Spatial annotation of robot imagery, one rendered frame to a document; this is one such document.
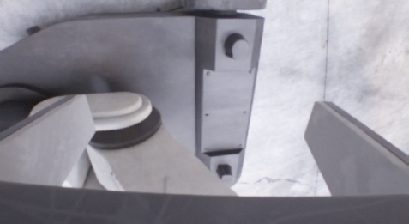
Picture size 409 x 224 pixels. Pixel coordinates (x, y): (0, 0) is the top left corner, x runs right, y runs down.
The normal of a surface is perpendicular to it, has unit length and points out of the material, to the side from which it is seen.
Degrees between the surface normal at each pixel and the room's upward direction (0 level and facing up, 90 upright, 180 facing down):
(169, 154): 90
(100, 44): 0
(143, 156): 90
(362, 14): 0
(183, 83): 0
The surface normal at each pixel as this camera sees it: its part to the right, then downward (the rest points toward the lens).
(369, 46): 0.18, 0.49
